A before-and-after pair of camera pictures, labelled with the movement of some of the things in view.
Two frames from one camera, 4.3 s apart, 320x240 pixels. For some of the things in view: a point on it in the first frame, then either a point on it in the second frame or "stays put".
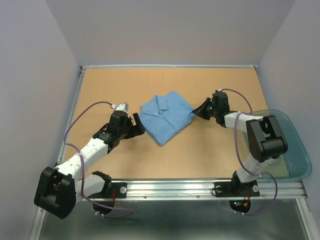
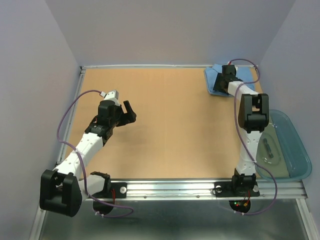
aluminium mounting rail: x=204 y=189 stays put
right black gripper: x=200 y=110 → x=217 y=86
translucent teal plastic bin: x=295 y=165 stays put
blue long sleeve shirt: x=162 y=117 → x=210 y=73
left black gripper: x=135 y=130 → x=128 y=117
